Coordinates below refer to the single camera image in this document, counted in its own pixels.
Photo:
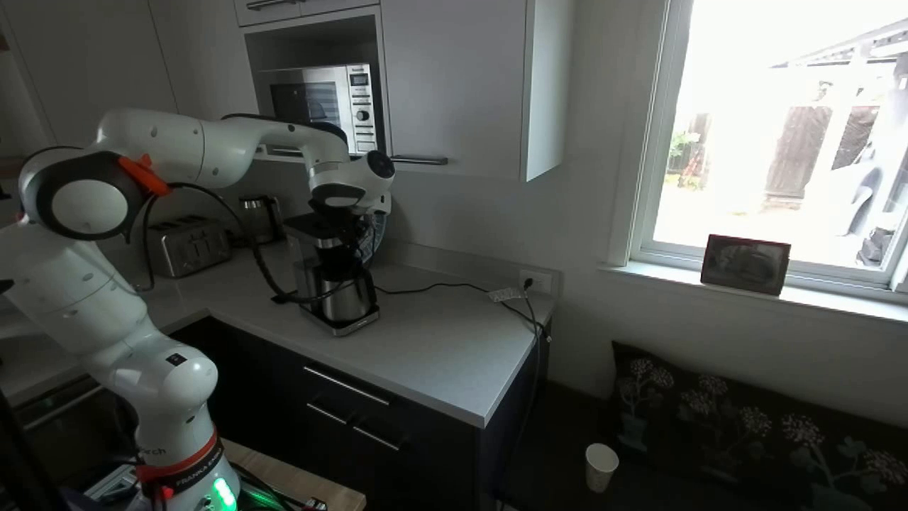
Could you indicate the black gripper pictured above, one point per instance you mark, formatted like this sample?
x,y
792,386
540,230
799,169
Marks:
x,y
375,227

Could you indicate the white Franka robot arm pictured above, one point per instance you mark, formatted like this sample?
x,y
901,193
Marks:
x,y
94,294

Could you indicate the black steel coffee machine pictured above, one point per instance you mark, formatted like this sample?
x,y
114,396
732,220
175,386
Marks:
x,y
342,294

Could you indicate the silver microwave oven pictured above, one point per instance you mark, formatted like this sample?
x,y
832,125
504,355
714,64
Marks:
x,y
315,101

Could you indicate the silver toaster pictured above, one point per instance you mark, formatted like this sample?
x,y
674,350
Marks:
x,y
189,245

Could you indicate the black drawer cabinet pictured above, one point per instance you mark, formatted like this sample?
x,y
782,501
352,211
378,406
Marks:
x,y
284,399

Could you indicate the light wooden base board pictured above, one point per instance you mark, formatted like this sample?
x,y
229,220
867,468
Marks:
x,y
293,477

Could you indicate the white paper cup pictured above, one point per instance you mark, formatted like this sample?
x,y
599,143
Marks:
x,y
599,465

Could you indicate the dark appliance cabinet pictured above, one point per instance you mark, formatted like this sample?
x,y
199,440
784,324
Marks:
x,y
74,427

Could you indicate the white framed window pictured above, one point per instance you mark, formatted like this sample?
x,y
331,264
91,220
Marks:
x,y
795,123

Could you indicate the dark floral sofa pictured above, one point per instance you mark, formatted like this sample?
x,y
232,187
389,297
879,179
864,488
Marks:
x,y
755,434

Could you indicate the black wall outlet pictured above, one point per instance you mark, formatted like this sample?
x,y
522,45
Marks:
x,y
256,217

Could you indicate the white wall socket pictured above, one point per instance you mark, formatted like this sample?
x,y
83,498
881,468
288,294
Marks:
x,y
534,278

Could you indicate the dark picture frame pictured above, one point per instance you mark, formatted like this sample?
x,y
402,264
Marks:
x,y
744,261

